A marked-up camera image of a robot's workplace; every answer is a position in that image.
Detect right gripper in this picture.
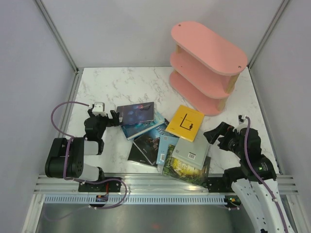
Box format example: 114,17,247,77
203,121,246,158

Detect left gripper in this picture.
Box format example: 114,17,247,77
88,109,119,139

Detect dark blue Robinson Crusoe book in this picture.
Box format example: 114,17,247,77
116,102,155,126

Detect teal ocean cover book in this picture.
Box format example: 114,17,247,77
121,110,168,140

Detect yellow cover book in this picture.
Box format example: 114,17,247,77
166,105,205,142

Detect black Moon and Sixpence book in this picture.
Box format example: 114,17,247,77
127,144,157,167

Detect blue Wuthering Heights book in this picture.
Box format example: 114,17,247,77
133,125,180,167

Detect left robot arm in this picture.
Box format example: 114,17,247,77
45,109,121,194

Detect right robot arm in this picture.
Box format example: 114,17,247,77
204,117,294,233

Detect grey cover book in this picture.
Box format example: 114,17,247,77
172,131,210,170

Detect light blue thin book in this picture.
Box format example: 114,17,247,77
156,135,179,165

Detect green forest cover book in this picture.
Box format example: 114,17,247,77
162,145,211,188

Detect pink three-tier shelf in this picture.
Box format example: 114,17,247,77
169,21,248,116

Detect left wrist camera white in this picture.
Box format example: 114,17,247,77
92,102,106,116

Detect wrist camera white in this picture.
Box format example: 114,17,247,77
92,102,106,116
235,115,250,133

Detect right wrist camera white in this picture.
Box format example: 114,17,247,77
235,115,250,133

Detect aluminium rail frame front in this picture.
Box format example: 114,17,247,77
33,173,299,195

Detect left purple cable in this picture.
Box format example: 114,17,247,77
43,101,129,222

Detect left aluminium corner post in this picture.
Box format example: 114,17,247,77
34,0,79,74

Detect aluminium corner post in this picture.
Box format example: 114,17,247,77
248,0,292,70
34,0,79,74

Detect white slotted cable duct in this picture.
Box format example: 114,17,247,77
44,194,227,205

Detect right aluminium corner post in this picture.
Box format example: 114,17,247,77
248,0,292,70

